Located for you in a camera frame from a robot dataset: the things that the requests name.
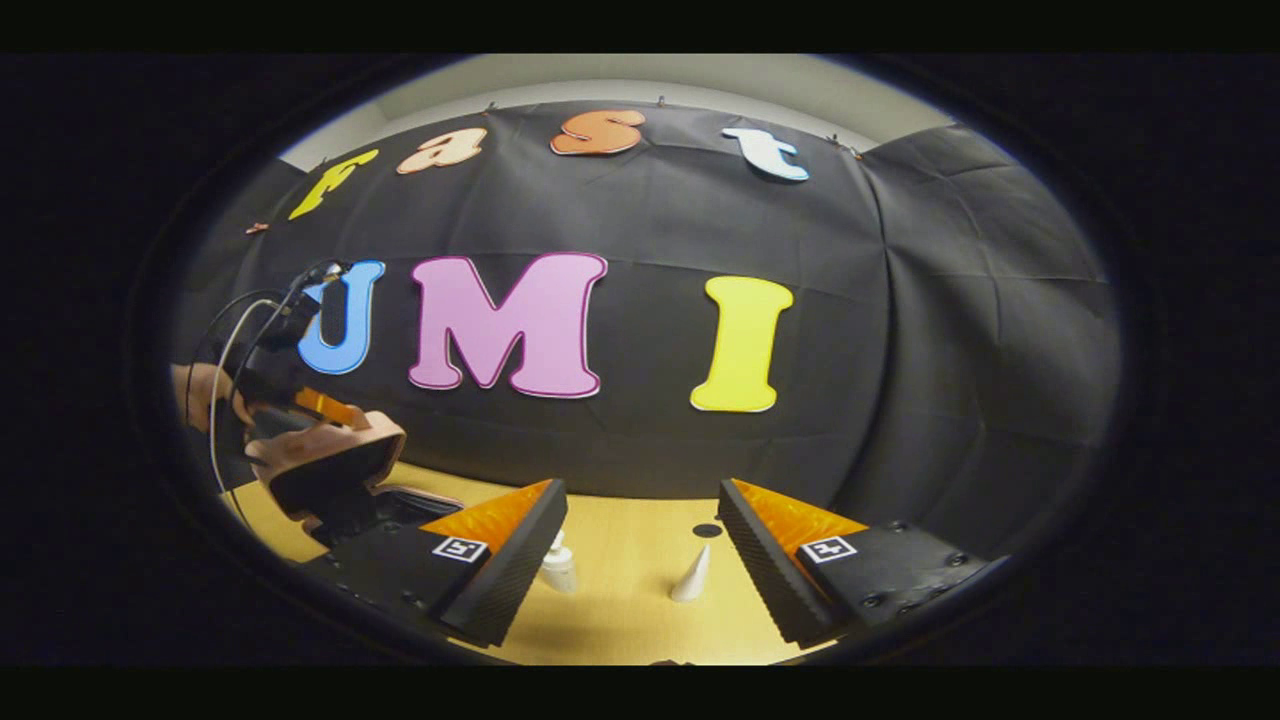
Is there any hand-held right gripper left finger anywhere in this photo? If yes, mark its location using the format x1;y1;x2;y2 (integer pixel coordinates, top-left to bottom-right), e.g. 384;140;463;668
305;478;569;649

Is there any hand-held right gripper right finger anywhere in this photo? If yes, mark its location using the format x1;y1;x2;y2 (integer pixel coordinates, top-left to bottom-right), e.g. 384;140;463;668
718;478;1011;649

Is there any small white bottle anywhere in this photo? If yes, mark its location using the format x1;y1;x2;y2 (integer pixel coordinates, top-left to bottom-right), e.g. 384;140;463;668
540;530;579;594

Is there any black backdrop cloth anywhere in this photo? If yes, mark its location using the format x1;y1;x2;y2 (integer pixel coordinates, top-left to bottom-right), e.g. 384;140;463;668
170;100;1123;561

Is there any white cable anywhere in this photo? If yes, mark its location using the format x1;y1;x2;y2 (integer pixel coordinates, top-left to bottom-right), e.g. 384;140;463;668
208;297;286;501

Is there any black cable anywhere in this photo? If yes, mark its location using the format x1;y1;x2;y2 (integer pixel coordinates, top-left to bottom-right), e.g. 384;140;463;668
184;287;301;401

